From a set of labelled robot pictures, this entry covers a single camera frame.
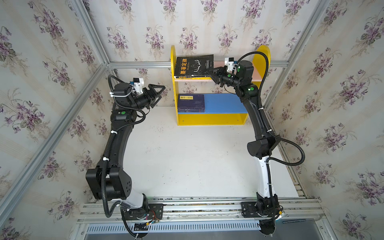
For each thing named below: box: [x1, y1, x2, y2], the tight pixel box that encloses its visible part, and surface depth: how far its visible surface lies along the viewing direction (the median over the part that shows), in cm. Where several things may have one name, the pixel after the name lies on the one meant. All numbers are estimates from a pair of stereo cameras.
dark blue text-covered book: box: [178, 94, 205, 108], surface depth 102 cm
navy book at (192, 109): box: [178, 107, 206, 111], surface depth 98 cm
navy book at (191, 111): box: [177, 110, 205, 113], surface depth 100 cm
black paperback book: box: [174, 54, 214, 76], surface depth 79 cm
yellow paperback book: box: [174, 76, 212, 80], surface depth 78 cm
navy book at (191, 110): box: [177, 108, 205, 112], surface depth 98 cm
